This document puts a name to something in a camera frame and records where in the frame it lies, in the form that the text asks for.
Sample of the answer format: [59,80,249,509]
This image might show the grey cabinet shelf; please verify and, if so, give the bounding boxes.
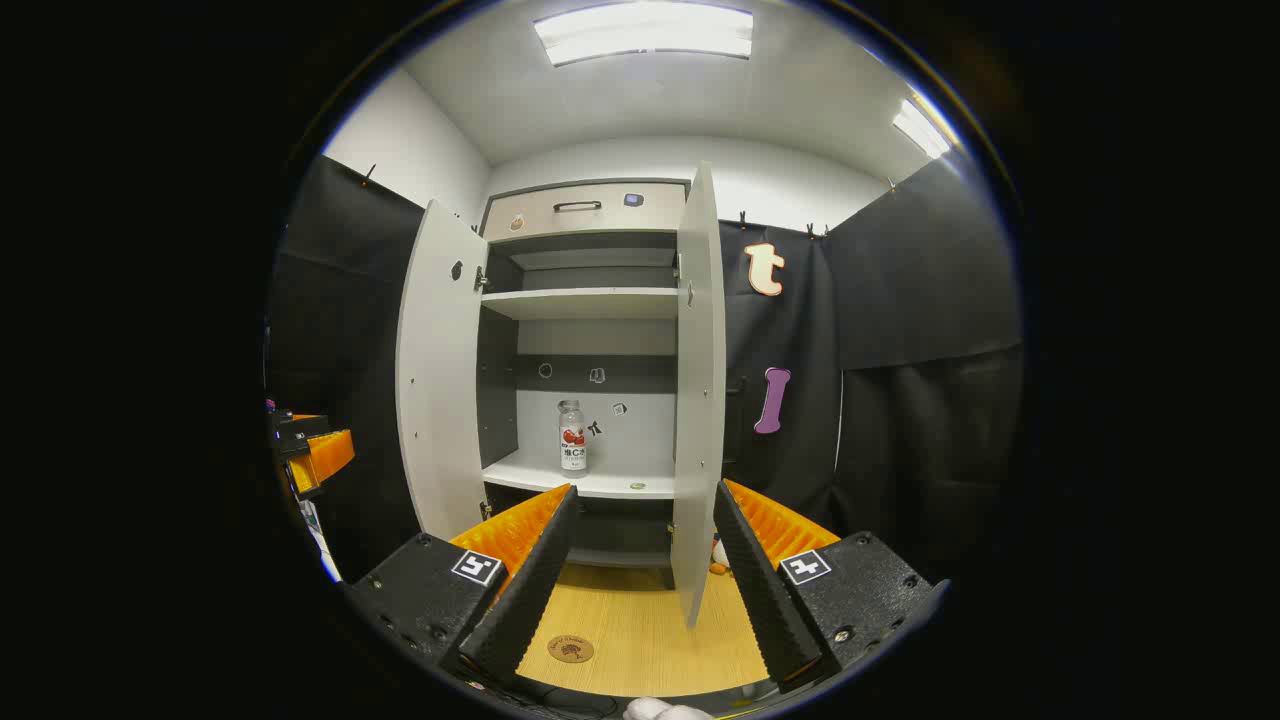
[480,288,681,321]
[483,450,677,499]

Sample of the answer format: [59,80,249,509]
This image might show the large ceiling light panel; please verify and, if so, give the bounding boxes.
[533,2,754,67]

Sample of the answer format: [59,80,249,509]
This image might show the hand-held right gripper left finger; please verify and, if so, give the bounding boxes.
[345,484,581,686]

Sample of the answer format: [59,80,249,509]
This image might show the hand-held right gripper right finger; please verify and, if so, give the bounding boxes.
[712,478,949,693]

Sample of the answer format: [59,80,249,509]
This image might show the grey cabinet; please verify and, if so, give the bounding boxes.
[476,178,693,591]

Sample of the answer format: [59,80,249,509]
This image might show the clear plastic bottle red label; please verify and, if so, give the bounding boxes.
[558,400,589,473]

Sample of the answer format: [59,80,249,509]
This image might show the grey cabinet drawer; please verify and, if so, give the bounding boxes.
[482,182,689,243]

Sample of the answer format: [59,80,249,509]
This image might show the small ceiling light panel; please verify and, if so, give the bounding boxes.
[892,97,953,159]

